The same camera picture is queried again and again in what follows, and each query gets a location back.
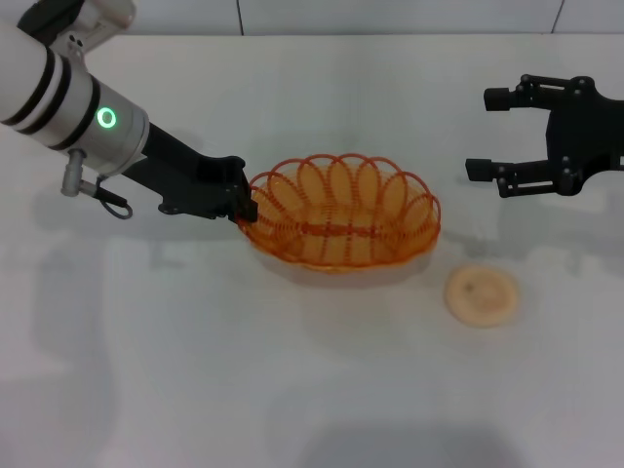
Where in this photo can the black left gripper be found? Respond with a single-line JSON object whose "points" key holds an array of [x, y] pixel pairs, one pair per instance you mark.
{"points": [[190, 185]]}

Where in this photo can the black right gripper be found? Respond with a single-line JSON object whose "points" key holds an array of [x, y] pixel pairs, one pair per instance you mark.
{"points": [[580, 141]]}

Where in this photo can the round beige bread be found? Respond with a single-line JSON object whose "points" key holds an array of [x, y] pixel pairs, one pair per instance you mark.
{"points": [[481, 295]]}

